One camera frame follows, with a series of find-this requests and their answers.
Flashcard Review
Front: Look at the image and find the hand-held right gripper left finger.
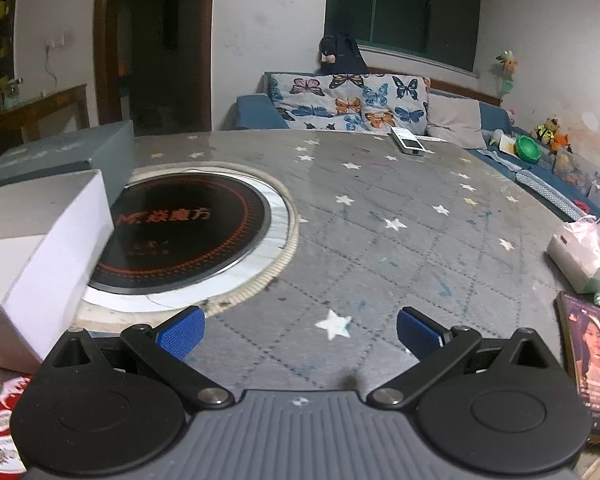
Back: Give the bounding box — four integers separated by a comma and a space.
42, 305, 236, 409

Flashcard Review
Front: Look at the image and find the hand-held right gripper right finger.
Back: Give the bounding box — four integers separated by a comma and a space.
366, 306, 566, 408

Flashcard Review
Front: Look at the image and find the white cardboard box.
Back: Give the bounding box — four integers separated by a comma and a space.
0, 169, 116, 373

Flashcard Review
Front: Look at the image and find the large grey printed box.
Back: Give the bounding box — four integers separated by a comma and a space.
0, 120, 135, 196

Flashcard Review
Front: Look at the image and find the grey star-quilted desktop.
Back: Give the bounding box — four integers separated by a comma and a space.
0, 130, 600, 480

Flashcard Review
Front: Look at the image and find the black round induction cooker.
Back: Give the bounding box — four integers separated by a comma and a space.
82, 162, 301, 311

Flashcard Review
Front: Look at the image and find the smartphone with lit screen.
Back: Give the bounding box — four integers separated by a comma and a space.
556, 291, 600, 441

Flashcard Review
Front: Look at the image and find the pink tissue pack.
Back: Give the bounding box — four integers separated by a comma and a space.
546, 197, 600, 295

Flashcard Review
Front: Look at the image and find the small white device box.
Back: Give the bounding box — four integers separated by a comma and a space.
390, 127, 427, 157

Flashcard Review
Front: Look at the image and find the red printed packet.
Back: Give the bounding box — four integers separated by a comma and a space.
0, 372, 33, 473

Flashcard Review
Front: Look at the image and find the green plastic bowl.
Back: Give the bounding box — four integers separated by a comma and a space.
514, 135, 542, 163

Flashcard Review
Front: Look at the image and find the beige pillow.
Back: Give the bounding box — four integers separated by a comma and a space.
426, 92, 487, 150

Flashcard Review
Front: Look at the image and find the clear plastic toy bag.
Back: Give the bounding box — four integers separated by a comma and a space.
555, 150, 600, 196

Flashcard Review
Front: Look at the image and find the brown stuffed bear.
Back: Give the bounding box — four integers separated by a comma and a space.
531, 117, 561, 148

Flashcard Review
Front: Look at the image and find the blue and beige sofa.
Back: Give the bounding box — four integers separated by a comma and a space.
232, 72, 600, 223

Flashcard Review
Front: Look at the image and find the butterfly print pillow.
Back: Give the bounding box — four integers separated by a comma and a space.
267, 72, 432, 133

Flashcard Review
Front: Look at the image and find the brown wooden table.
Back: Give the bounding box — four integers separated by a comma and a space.
0, 84, 90, 143

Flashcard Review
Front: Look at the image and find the plush flower toy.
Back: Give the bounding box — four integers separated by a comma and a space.
495, 50, 520, 103

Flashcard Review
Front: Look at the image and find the dark bag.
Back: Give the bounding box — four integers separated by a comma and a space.
317, 15, 370, 77

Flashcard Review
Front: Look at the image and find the green framed window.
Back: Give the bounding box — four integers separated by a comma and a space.
325, 0, 482, 73

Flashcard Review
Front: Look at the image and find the brown wooden door frame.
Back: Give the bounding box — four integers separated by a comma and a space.
94, 0, 216, 133

